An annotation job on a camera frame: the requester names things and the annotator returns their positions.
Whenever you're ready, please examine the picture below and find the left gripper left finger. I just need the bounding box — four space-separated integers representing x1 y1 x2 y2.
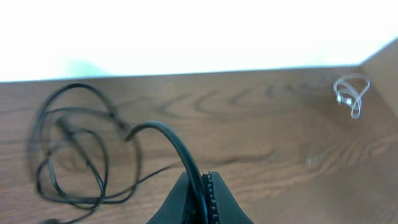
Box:
147 172 195 224

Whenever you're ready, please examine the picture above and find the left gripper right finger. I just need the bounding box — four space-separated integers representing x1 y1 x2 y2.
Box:
202 172 253 224

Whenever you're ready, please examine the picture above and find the black usb cable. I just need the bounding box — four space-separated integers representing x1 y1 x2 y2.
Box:
25 82 209 224

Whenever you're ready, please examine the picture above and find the white usb cable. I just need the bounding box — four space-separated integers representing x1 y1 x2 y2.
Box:
332 73 371 119

